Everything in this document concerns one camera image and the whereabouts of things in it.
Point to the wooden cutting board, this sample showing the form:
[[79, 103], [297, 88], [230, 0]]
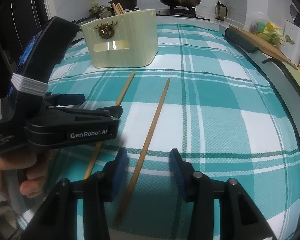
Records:
[[263, 46]]

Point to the black pot orange lid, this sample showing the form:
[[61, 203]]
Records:
[[126, 4]]

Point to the teal plaid tablecloth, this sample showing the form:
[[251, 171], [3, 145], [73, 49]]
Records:
[[220, 112]]

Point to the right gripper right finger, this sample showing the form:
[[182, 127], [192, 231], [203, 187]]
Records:
[[240, 218]]

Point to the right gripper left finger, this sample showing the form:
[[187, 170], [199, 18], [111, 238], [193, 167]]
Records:
[[56, 218]]

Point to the white utensil holder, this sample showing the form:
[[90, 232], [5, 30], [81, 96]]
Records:
[[291, 37]]

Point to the left hand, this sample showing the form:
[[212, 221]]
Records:
[[34, 165]]

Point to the dark refrigerator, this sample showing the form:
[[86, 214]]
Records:
[[25, 18]]

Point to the dark glass kettle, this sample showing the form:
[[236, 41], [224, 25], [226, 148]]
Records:
[[221, 11]]

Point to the black gas stove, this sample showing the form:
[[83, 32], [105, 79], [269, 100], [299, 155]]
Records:
[[178, 12]]

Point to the cream utensil holder box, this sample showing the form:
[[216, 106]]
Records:
[[126, 40]]

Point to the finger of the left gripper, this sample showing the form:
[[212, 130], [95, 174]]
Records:
[[65, 99], [78, 114]]

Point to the condiment bottles group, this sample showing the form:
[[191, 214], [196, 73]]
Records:
[[97, 11]]

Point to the bag of yellow green sponges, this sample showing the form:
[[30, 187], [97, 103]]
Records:
[[268, 31]]

